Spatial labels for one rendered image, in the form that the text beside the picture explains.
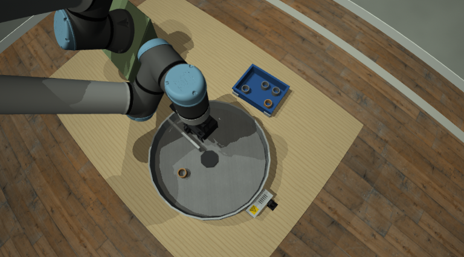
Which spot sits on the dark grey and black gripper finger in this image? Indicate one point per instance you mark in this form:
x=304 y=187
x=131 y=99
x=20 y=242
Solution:
x=187 y=130

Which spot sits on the blue crate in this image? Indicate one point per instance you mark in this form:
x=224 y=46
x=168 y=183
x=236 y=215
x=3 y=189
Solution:
x=253 y=77

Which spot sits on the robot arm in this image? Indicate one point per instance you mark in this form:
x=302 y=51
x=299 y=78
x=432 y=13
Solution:
x=89 y=25

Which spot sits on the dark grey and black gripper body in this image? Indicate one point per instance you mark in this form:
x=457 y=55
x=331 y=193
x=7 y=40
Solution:
x=204 y=129

